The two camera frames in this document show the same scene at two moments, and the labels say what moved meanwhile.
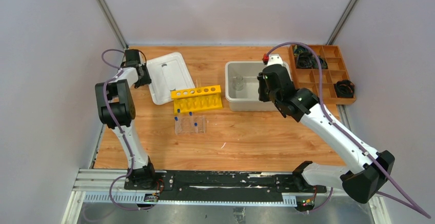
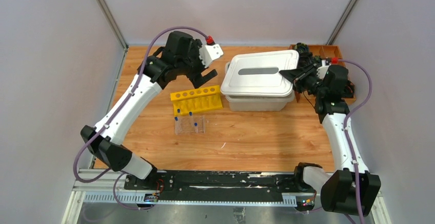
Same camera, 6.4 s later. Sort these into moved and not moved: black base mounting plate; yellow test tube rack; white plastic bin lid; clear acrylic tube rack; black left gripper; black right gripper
Moved: black left gripper; white plastic bin lid; black right gripper
Not moved: black base mounting plate; clear acrylic tube rack; yellow test tube rack
